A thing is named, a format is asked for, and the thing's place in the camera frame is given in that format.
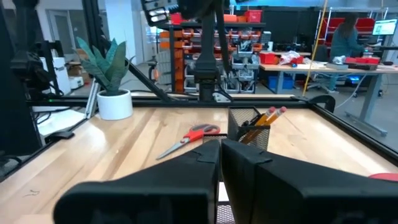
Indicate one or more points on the black metal table frame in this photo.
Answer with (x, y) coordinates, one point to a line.
(264, 102)

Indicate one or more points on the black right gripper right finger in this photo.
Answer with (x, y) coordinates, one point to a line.
(264, 177)

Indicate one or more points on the shelving with orange bins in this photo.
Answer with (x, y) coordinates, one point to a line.
(183, 37)

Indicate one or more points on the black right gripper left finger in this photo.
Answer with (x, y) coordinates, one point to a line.
(174, 177)

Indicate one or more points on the blue crate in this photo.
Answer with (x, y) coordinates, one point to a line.
(280, 82)

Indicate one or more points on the person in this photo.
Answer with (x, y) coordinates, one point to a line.
(345, 40)

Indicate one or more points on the black device with white panels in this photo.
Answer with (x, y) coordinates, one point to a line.
(158, 12)

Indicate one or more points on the black mesh desk organizer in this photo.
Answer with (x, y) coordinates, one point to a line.
(245, 119)

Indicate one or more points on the red storage rack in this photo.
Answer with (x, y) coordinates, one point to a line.
(326, 25)

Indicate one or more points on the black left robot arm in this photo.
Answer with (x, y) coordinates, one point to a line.
(206, 71)

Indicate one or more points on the computer monitor on bench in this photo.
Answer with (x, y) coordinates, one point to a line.
(385, 27)

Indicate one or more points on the wooden workbench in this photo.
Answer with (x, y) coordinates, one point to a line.
(311, 68)

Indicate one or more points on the teal plant in white pot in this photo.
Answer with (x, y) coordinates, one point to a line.
(105, 68)

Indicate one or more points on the yellow pencil with eraser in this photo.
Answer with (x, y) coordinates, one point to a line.
(264, 117)
(275, 116)

